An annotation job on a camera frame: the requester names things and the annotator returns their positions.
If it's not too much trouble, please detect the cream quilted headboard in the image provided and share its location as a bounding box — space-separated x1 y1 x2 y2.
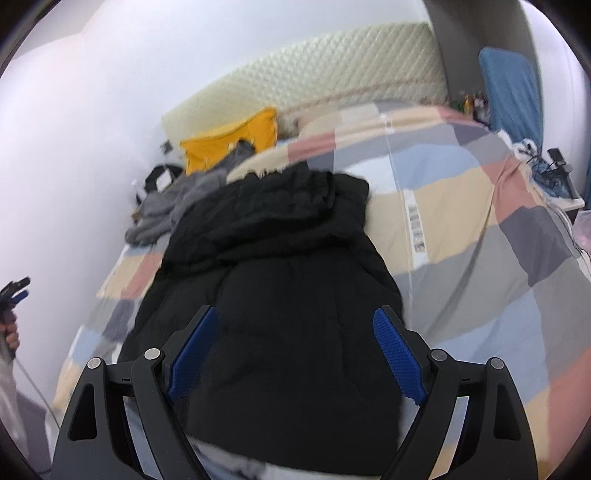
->
161 21 450 145

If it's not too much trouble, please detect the yellow pillow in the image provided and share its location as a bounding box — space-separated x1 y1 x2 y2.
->
179 107 279 176

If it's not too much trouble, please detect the person's left hand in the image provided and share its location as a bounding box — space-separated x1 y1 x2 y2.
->
0 318 20 357

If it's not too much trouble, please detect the black bag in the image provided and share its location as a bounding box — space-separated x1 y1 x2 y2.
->
135 164 184 205

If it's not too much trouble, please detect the black puffer jacket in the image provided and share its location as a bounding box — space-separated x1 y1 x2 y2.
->
117 162 408 466

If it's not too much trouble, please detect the person's left forearm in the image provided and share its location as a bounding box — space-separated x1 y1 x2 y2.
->
0 357 26 446

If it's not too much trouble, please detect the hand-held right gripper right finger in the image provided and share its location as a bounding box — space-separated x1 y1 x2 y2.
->
373 305 539 480

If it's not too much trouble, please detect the white side table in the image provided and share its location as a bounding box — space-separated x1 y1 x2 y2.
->
531 184 587 214

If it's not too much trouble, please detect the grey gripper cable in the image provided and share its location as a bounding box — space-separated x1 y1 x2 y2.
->
13 354 63 428

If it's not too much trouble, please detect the checked pastel blanket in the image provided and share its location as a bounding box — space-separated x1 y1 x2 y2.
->
52 98 591 476

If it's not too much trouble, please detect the grey fleece hoodie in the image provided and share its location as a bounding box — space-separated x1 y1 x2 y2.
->
124 141 257 246

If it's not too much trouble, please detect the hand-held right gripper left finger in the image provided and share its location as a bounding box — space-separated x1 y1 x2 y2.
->
52 305 220 480

